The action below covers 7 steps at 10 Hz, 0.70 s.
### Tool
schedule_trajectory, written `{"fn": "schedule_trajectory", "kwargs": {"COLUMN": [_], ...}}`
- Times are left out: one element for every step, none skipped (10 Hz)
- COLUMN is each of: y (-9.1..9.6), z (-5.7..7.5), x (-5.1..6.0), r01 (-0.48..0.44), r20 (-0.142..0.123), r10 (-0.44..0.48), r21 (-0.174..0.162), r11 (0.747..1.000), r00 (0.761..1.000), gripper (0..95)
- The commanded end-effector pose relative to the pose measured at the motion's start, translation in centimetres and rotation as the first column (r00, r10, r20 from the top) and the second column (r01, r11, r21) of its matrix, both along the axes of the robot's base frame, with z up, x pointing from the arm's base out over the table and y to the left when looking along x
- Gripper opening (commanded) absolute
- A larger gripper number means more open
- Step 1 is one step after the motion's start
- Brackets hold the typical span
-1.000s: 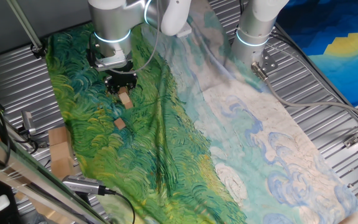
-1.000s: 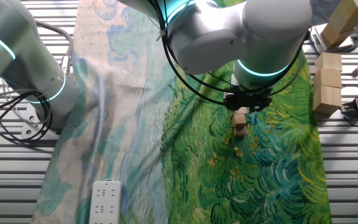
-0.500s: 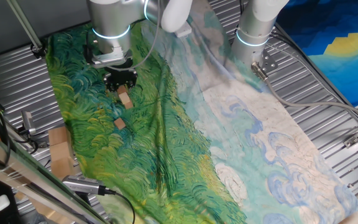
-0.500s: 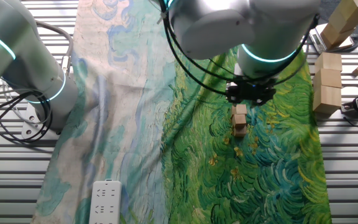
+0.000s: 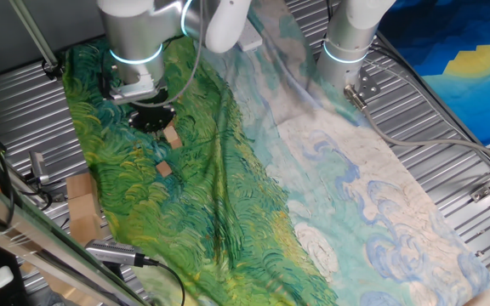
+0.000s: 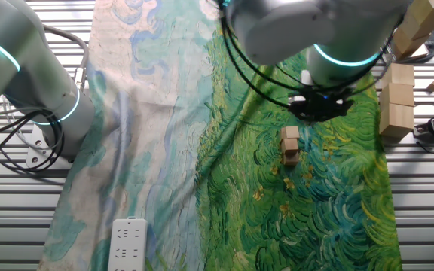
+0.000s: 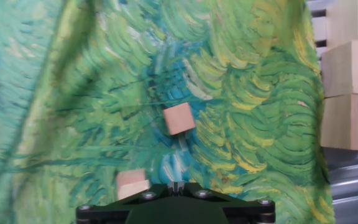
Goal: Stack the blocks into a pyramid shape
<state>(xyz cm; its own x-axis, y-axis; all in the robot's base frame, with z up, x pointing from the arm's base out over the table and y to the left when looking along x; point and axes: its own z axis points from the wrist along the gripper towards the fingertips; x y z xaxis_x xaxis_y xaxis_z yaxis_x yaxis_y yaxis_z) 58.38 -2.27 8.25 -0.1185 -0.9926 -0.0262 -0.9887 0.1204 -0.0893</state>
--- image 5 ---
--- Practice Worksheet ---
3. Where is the silver bar camera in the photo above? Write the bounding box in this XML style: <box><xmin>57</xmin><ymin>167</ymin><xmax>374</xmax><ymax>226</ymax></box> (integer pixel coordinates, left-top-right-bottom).
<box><xmin>83</xmin><ymin>239</ymin><xmax>146</xmax><ymax>268</ymax></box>

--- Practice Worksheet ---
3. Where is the grey tripod pole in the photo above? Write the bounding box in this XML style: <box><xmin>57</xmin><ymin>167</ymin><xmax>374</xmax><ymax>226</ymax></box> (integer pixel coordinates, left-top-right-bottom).
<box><xmin>9</xmin><ymin>0</ymin><xmax>61</xmax><ymax>71</ymax></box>

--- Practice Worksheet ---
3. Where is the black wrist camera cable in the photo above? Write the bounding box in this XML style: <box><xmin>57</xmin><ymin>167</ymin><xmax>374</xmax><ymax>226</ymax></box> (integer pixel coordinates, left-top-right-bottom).
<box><xmin>99</xmin><ymin>0</ymin><xmax>207</xmax><ymax>108</ymax></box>

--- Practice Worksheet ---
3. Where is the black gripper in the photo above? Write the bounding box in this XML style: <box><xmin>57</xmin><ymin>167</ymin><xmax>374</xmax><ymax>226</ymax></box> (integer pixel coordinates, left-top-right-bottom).
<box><xmin>127</xmin><ymin>99</ymin><xmax>178</xmax><ymax>134</ymax></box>

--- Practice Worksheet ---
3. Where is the small white case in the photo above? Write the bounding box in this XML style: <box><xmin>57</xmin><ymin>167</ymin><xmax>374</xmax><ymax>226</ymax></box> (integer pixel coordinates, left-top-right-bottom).
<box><xmin>0</xmin><ymin>265</ymin><xmax>15</xmax><ymax>290</ymax></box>

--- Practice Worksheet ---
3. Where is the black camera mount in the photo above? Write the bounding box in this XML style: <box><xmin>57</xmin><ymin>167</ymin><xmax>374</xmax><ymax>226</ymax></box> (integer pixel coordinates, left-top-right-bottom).
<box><xmin>100</xmin><ymin>261</ymin><xmax>127</xmax><ymax>284</ymax></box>

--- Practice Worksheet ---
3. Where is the painted landscape cloth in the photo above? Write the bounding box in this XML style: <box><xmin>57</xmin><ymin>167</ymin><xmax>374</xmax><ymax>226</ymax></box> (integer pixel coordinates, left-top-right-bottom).
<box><xmin>61</xmin><ymin>8</ymin><xmax>490</xmax><ymax>306</ymax></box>

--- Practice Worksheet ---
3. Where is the grey conduit hose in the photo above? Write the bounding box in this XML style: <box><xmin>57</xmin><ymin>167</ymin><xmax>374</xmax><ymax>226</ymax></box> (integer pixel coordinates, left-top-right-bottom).
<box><xmin>342</xmin><ymin>83</ymin><xmax>490</xmax><ymax>171</ymax></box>

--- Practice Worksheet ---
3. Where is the white power strip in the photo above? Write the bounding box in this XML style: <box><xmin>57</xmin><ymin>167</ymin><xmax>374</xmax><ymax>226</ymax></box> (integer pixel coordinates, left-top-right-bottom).
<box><xmin>236</xmin><ymin>19</ymin><xmax>264</xmax><ymax>53</ymax></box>

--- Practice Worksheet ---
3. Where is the small silver camera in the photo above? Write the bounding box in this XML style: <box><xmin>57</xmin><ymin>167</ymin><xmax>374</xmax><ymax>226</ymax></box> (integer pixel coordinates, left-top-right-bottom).
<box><xmin>29</xmin><ymin>150</ymin><xmax>51</xmax><ymax>186</ymax></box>

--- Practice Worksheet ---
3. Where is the metal frame beam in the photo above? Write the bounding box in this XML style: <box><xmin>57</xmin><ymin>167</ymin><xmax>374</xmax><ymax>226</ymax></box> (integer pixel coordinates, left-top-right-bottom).
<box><xmin>0</xmin><ymin>169</ymin><xmax>151</xmax><ymax>306</ymax></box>

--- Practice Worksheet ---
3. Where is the large wooden cube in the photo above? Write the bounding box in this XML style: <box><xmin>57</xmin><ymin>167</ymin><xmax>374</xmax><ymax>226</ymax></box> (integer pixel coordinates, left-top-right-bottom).
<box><xmin>65</xmin><ymin>172</ymin><xmax>97</xmax><ymax>201</ymax></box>
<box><xmin>69</xmin><ymin>214</ymin><xmax>104</xmax><ymax>247</ymax></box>
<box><xmin>66</xmin><ymin>193</ymin><xmax>101</xmax><ymax>222</ymax></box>

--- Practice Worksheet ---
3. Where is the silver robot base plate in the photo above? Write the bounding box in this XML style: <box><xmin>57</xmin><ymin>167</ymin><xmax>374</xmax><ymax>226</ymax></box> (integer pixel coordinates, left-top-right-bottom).
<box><xmin>355</xmin><ymin>66</ymin><xmax>382</xmax><ymax>102</ymax></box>

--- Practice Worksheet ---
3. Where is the blue and yellow cloth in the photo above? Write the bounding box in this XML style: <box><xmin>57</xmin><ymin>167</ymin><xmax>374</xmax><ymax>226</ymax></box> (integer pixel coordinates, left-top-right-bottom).
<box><xmin>376</xmin><ymin>0</ymin><xmax>490</xmax><ymax>148</ymax></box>

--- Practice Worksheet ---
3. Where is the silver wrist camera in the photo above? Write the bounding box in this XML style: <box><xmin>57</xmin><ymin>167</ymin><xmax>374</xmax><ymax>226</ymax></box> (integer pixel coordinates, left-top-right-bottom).
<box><xmin>108</xmin><ymin>79</ymin><xmax>162</xmax><ymax>106</ymax></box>

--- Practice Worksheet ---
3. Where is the black pole clamp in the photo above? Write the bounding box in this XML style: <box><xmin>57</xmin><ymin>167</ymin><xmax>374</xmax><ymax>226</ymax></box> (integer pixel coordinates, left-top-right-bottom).
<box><xmin>43</xmin><ymin>59</ymin><xmax>66</xmax><ymax>82</ymax></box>

